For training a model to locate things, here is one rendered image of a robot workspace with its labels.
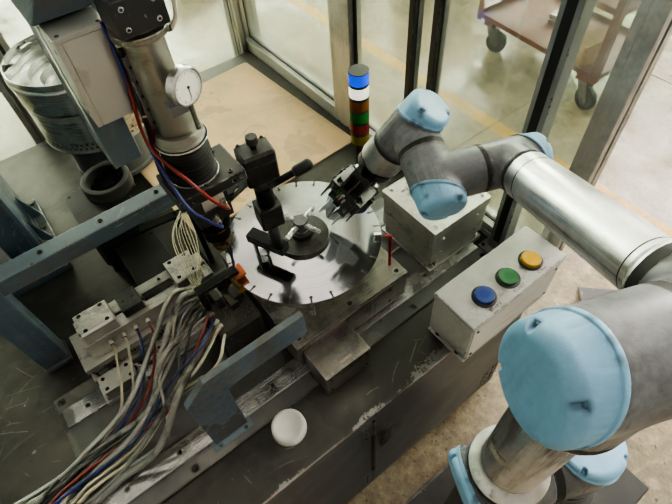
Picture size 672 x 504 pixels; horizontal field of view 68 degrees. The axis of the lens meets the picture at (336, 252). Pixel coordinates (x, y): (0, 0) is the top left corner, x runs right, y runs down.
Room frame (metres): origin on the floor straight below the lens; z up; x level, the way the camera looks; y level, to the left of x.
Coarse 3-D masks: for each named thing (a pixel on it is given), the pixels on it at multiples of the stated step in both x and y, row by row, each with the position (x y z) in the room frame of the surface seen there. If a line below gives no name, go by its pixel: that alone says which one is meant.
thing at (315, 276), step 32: (288, 192) 0.80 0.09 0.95; (320, 192) 0.79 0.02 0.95; (256, 224) 0.71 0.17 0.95; (352, 224) 0.69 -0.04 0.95; (256, 256) 0.62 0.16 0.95; (288, 256) 0.62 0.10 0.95; (320, 256) 0.61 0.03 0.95; (352, 256) 0.60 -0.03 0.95; (256, 288) 0.55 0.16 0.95; (288, 288) 0.54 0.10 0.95; (320, 288) 0.53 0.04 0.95
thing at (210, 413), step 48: (144, 48) 0.55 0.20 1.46; (144, 96) 0.56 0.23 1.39; (192, 96) 0.54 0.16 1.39; (192, 192) 0.53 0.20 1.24; (384, 240) 0.79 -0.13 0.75; (240, 288) 0.56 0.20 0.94; (384, 288) 0.58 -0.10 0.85; (432, 288) 0.63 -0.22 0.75; (240, 336) 0.50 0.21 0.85; (288, 336) 0.43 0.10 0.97; (336, 336) 0.49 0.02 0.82; (384, 336) 0.52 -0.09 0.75; (96, 384) 0.47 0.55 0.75; (240, 384) 0.44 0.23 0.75; (288, 384) 0.42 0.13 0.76; (336, 384) 0.41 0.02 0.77; (96, 432) 0.36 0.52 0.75; (192, 432) 0.34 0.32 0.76; (240, 432) 0.33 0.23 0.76; (144, 480) 0.26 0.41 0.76; (192, 480) 0.25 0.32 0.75
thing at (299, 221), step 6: (312, 210) 0.69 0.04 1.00; (288, 216) 0.68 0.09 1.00; (300, 216) 0.67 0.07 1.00; (306, 216) 0.68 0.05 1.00; (294, 222) 0.66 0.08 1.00; (300, 222) 0.66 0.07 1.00; (306, 222) 0.66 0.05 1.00; (294, 228) 0.65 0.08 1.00; (300, 228) 0.65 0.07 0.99; (306, 228) 0.65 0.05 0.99; (312, 228) 0.64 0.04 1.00; (288, 234) 0.63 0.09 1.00
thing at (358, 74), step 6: (354, 66) 0.94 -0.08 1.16; (360, 66) 0.94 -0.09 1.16; (366, 66) 0.94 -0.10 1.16; (348, 72) 0.92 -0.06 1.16; (354, 72) 0.92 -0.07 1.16; (360, 72) 0.92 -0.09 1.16; (366, 72) 0.92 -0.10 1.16; (348, 78) 0.93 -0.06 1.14; (354, 78) 0.91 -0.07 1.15; (360, 78) 0.91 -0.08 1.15; (366, 78) 0.91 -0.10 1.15; (354, 84) 0.91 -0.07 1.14; (360, 84) 0.91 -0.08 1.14; (366, 84) 0.91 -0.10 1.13
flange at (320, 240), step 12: (312, 216) 0.71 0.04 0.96; (288, 228) 0.68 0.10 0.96; (324, 228) 0.67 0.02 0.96; (288, 240) 0.65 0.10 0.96; (300, 240) 0.64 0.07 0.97; (312, 240) 0.64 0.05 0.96; (324, 240) 0.64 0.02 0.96; (288, 252) 0.62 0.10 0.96; (300, 252) 0.62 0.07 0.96; (312, 252) 0.61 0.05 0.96
